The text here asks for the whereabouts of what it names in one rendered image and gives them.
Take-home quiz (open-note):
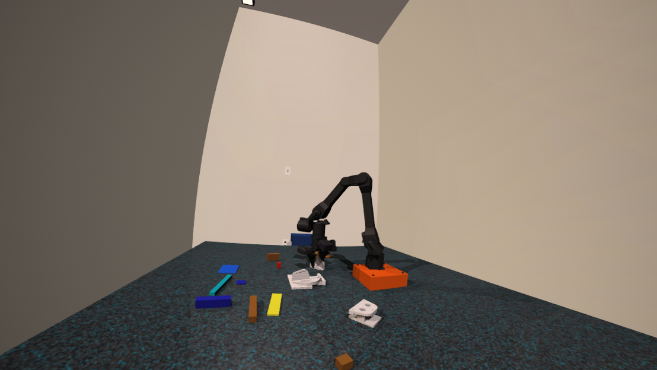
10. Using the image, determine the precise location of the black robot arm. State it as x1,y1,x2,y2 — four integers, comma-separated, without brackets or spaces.
297,172,385,270

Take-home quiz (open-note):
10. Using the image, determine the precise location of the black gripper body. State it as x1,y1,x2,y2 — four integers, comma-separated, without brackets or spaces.
297,234,337,255

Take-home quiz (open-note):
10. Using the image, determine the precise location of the teal long thin bar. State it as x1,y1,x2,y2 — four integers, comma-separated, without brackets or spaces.
209,275,232,296

